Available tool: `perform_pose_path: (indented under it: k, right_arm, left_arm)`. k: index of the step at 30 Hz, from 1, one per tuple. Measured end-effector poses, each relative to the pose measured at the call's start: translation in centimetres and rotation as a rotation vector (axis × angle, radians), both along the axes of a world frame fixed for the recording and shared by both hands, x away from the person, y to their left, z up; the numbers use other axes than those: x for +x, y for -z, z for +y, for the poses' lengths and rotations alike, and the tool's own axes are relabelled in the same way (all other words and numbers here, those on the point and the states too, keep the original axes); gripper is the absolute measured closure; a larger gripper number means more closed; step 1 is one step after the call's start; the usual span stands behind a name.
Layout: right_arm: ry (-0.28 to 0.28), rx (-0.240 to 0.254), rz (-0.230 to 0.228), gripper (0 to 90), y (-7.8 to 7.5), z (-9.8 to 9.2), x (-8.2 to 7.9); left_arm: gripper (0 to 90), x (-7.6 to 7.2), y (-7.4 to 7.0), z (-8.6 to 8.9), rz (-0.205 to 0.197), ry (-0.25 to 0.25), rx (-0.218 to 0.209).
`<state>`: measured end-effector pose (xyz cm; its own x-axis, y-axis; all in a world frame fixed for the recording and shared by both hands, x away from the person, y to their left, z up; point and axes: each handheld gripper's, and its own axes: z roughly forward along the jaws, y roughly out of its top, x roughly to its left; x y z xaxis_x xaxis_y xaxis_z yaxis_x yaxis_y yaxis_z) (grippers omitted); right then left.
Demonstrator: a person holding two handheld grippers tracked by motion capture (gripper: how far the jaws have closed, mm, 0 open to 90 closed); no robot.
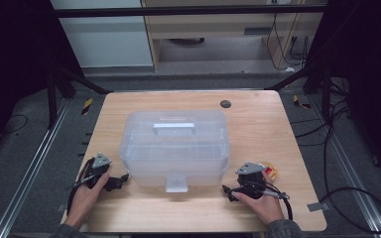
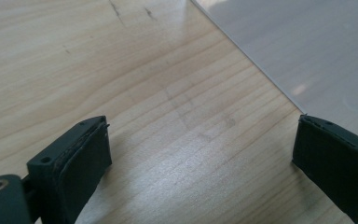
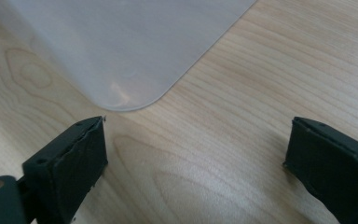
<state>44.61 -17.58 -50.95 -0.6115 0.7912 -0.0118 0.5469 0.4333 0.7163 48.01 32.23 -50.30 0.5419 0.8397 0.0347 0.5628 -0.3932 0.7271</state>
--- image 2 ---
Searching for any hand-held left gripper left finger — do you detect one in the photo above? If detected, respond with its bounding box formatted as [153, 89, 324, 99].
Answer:
[26, 115, 113, 224]

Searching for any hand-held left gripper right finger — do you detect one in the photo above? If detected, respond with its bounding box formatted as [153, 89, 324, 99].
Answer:
[292, 114, 358, 224]

